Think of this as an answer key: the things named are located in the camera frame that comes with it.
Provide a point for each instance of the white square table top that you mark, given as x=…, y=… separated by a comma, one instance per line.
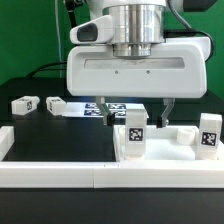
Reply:
x=170, y=143

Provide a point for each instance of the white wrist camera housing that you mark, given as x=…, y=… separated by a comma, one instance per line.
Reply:
x=97, y=31

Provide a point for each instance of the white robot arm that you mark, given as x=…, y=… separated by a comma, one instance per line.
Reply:
x=139, y=48

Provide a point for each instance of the white sheet with markers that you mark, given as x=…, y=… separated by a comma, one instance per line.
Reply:
x=87, y=109

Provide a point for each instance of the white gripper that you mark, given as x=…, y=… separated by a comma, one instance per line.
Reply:
x=175, y=69

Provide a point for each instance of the white U-shaped fence wall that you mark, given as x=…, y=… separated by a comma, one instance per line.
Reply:
x=124, y=174

